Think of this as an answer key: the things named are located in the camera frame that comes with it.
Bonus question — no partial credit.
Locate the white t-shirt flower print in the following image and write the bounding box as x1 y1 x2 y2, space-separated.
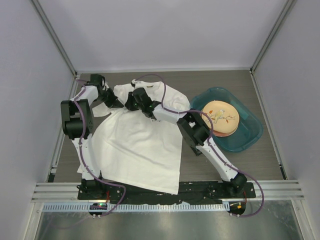
76 82 191 195

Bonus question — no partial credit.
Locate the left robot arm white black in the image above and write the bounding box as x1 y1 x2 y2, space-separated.
60 84 126 200

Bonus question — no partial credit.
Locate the white slotted cable duct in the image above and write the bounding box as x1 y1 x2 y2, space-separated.
42 202 230 213

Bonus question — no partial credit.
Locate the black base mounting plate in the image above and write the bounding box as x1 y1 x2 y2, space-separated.
76 180 256 205

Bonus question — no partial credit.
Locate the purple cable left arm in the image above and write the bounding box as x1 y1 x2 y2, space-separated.
74 78 126 218

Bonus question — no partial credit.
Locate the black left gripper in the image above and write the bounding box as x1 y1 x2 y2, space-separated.
96 87 124 109

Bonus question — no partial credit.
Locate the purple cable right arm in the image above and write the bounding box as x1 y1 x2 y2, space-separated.
132 73 265 218

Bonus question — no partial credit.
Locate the beige plate with bird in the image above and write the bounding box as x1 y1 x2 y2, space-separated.
202 100 240 137

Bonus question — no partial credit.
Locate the aluminium frame rail front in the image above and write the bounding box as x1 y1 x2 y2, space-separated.
31 180 304 202

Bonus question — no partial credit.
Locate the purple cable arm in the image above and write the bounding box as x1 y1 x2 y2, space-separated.
74 78 126 218
132 73 265 218

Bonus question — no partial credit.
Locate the black frame box right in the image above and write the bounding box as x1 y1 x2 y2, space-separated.
191 147 203 156

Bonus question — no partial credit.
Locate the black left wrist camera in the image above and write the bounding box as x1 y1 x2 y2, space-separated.
87 73 106 87

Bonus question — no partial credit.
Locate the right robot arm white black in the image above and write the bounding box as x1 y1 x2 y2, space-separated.
125 87 247 198

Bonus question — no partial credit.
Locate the teal plastic basin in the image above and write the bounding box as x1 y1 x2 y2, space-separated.
190 87 263 153

